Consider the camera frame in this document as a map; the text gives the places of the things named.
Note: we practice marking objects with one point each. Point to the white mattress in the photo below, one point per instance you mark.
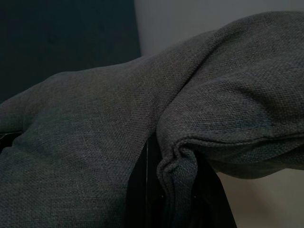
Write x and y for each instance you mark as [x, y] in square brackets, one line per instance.
[266, 204]

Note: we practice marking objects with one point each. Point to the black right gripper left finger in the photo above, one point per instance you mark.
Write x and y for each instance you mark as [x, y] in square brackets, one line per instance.
[142, 190]

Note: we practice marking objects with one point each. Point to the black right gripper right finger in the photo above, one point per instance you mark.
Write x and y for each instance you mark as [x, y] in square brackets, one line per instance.
[211, 202]

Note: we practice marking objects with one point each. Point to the grey fabric pillow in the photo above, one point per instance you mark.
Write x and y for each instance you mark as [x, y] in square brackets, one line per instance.
[95, 118]

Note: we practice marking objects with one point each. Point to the teal upholstered headboard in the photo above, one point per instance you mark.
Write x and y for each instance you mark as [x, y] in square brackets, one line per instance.
[59, 35]

